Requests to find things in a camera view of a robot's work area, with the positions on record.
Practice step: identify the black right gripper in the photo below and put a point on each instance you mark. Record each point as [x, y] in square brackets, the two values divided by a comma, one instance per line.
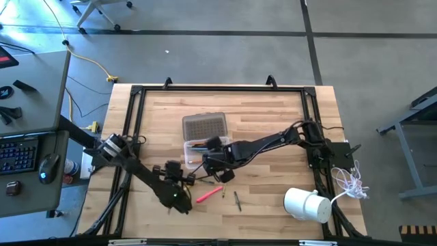
[220, 160]

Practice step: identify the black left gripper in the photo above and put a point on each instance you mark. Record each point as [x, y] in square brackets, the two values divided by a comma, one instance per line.
[173, 172]

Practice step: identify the green pencil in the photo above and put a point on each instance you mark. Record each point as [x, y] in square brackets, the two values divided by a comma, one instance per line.
[207, 181]

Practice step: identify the clear plastic pencil box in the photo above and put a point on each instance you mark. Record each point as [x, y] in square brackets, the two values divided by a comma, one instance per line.
[205, 128]

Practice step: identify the pink highlighter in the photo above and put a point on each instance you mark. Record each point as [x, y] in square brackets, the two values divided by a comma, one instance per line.
[209, 194]

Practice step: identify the black pen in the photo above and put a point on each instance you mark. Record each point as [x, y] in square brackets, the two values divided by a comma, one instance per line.
[237, 201]

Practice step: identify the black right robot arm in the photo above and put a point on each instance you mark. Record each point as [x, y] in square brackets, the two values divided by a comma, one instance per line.
[266, 143]

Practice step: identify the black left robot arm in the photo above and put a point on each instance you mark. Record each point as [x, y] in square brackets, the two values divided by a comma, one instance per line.
[143, 177]

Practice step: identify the white box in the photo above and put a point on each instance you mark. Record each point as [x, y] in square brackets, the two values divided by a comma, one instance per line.
[85, 167]

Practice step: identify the sharpened orange pencil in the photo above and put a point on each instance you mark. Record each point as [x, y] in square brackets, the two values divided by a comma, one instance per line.
[194, 161]

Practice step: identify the dark grey pen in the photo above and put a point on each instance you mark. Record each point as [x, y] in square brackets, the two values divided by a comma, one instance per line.
[198, 147]

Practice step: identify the short olive pencil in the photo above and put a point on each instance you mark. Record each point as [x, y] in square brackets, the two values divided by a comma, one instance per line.
[224, 191]

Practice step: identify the white cylinder lamp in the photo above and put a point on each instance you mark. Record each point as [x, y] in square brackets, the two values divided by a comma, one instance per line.
[307, 205]

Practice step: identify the white blue drink can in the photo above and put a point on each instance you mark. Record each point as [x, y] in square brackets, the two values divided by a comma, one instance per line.
[71, 167]

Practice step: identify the black computer mouse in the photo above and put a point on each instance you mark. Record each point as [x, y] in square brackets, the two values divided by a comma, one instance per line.
[48, 167]

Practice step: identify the dark olive desk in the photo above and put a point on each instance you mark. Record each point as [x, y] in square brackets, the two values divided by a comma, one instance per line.
[30, 198]

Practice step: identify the black keyboard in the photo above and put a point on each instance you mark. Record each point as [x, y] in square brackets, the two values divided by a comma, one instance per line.
[17, 157]

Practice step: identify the small black device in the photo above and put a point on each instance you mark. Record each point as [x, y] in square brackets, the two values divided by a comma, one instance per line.
[13, 188]

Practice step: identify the grey desk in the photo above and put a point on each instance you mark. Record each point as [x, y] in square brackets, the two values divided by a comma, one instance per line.
[37, 85]

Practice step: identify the black strip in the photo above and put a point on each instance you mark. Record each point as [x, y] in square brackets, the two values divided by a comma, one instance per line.
[24, 85]

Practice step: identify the office chair base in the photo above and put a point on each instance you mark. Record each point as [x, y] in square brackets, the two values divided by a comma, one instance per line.
[90, 8]

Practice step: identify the black round disc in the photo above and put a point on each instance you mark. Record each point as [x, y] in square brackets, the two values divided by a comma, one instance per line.
[6, 92]

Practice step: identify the workbench with grey legs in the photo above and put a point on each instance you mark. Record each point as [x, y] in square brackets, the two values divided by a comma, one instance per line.
[408, 160]

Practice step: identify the red black mat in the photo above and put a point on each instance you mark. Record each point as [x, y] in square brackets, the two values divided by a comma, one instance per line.
[7, 58]

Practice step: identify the orange black striped block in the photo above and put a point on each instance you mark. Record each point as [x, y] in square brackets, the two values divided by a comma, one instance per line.
[418, 229]

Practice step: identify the silver bracket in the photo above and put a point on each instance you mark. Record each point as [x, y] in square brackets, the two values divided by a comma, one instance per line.
[126, 242]
[317, 243]

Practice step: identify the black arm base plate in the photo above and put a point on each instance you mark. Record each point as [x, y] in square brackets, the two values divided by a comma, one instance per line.
[339, 153]

